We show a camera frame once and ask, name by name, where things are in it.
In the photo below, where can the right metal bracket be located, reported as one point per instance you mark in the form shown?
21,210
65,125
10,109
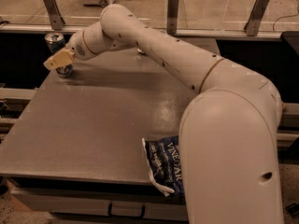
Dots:
255,18

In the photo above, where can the blue redbull can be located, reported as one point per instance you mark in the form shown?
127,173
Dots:
55,42

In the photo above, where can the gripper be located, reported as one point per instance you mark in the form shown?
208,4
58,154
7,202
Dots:
76,46

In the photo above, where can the left metal bracket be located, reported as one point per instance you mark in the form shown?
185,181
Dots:
56,19

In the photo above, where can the blue kettle chip bag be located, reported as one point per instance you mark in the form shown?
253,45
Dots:
162,157

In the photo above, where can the silver can lying down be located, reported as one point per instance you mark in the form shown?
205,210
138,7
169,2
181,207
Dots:
141,51

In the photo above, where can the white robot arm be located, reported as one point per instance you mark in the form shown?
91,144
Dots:
227,136

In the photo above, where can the black drawer handle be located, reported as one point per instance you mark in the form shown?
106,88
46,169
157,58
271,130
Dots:
126,210

